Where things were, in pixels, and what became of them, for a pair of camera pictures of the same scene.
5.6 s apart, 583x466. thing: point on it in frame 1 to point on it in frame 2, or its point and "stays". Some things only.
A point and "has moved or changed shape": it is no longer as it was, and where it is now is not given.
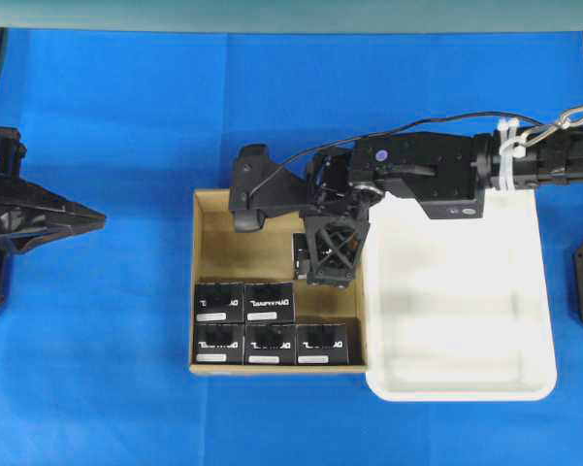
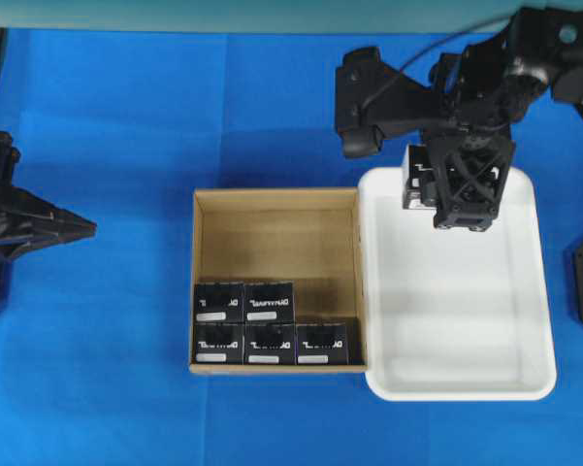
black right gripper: (340, 186) to (475, 98)
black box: (220, 302) stays
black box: (300, 256) has moved or changed shape
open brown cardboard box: (222, 252) stays
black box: (219, 343) stays
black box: (270, 344) stays
